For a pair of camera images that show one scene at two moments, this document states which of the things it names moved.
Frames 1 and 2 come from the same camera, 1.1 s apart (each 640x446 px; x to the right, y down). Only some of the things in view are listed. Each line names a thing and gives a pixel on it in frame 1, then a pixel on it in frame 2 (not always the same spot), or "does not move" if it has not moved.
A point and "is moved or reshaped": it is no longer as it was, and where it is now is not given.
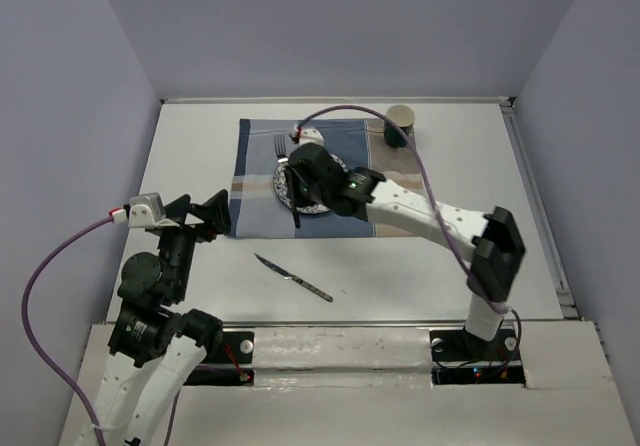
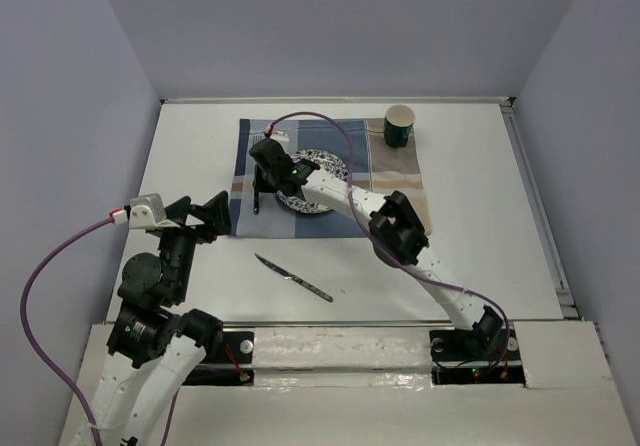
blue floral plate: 282,193 does not move
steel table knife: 291,276 does not move
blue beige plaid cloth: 256,212 does not move
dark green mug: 403,115 does not move
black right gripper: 296,190 to 261,183
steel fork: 281,149 is moved or reshaped
